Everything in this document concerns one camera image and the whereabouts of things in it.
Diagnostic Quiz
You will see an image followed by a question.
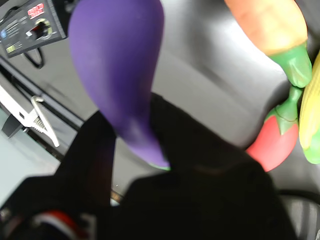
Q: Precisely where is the purple toy aubergine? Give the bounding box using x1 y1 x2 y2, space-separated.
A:
67 0 172 172

